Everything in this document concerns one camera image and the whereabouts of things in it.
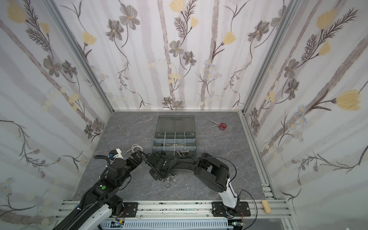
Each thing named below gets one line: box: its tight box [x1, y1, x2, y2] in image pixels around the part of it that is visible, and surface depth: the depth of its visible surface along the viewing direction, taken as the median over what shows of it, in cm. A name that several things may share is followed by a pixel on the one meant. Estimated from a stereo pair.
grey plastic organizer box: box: [151, 115, 197, 159], surface depth 101 cm
